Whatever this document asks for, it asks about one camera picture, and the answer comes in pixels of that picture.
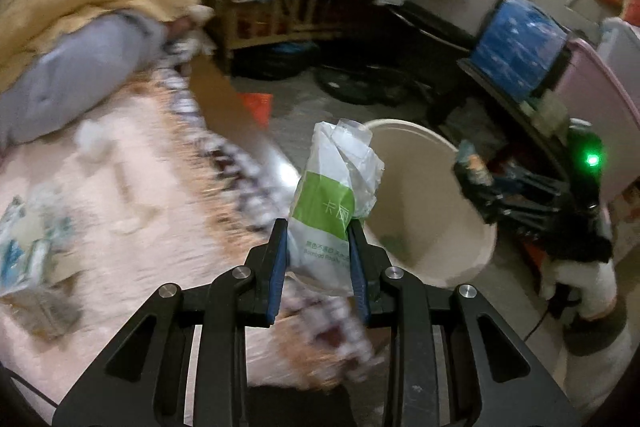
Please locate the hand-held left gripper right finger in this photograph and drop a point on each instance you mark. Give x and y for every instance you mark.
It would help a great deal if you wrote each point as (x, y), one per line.
(357, 272)

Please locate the wooden bed frame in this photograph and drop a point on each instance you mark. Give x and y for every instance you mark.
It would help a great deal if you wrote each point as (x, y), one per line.
(225, 107)

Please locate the grey chair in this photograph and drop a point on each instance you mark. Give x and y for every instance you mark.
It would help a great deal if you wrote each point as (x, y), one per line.
(475, 2)

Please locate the blue and white packet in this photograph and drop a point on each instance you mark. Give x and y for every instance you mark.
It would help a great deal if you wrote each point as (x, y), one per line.
(35, 267)

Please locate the person's right forearm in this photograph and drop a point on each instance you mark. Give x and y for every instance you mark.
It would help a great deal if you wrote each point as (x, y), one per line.
(600, 347)

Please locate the pink fluffy blanket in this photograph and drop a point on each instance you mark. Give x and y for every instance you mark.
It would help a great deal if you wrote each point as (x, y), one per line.
(160, 217)

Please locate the black tire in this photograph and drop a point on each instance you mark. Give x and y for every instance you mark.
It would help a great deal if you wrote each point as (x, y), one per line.
(365, 89)

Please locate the plaid bed sheet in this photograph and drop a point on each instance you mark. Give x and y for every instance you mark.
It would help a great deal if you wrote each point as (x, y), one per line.
(240, 167)

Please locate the black bag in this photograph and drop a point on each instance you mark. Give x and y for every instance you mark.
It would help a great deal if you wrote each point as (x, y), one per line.
(275, 62)

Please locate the green and white tissue packet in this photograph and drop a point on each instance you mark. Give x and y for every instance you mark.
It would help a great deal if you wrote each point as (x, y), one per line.
(325, 207)

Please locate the snack wrapper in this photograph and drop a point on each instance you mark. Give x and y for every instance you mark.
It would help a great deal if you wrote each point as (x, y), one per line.
(472, 167)

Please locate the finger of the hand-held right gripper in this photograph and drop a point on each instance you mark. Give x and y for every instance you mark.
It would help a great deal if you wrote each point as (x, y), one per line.
(530, 183)
(525, 209)

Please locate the grey pillow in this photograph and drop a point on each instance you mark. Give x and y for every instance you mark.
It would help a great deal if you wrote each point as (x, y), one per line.
(85, 67)

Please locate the pink cabinet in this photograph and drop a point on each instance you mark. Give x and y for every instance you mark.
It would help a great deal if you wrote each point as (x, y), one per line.
(605, 107)

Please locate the beige plastic bin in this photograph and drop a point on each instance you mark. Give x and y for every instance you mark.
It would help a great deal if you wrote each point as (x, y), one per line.
(420, 187)

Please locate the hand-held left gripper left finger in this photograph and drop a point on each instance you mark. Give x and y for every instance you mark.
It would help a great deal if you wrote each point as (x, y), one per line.
(277, 267)

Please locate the orange floor item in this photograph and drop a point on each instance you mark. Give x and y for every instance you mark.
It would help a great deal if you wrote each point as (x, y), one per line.
(257, 107)

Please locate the dark side table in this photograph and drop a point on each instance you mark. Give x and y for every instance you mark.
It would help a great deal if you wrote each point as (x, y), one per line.
(510, 112)

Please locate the blue package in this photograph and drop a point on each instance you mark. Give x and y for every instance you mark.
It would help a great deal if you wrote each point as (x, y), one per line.
(520, 47)

